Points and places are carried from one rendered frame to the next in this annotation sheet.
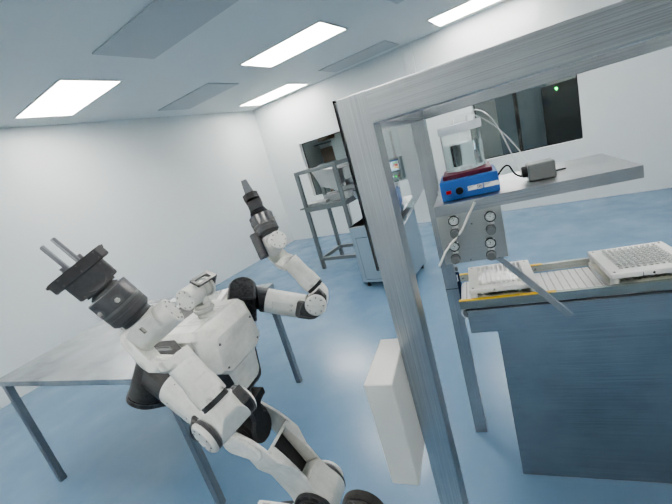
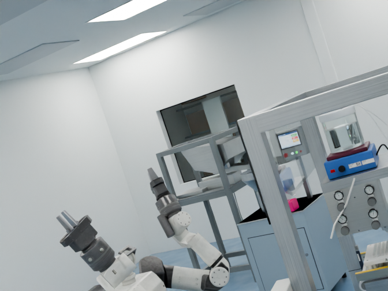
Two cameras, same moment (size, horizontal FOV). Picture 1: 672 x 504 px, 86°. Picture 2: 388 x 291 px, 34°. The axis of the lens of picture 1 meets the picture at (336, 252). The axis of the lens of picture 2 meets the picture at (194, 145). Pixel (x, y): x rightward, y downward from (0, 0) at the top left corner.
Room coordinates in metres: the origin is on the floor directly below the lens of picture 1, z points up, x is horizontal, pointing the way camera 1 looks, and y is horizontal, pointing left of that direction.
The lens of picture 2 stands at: (-1.28, 0.17, 1.76)
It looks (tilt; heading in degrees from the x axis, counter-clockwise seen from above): 3 degrees down; 357
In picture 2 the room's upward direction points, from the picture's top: 18 degrees counter-clockwise
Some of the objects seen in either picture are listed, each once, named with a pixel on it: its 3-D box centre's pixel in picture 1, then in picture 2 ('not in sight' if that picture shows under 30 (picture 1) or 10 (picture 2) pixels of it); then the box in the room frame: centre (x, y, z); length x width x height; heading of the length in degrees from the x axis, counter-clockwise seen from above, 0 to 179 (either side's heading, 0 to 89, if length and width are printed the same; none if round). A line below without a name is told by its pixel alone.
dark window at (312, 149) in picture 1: (334, 162); (209, 135); (7.39, -0.47, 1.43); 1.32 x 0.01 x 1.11; 55
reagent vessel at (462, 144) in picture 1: (461, 144); (341, 127); (1.37, -0.56, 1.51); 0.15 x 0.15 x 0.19
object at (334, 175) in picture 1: (347, 215); (234, 208); (5.05, -0.30, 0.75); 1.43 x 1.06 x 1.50; 55
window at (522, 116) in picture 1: (524, 111); not in sight; (5.48, -3.24, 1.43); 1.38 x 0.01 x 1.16; 55
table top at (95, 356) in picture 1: (144, 330); not in sight; (2.37, 1.42, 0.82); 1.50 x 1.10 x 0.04; 66
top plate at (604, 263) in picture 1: (637, 259); not in sight; (1.20, -1.05, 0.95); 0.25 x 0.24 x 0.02; 158
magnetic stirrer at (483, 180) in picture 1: (468, 180); (351, 159); (1.37, -0.56, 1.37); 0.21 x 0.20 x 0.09; 157
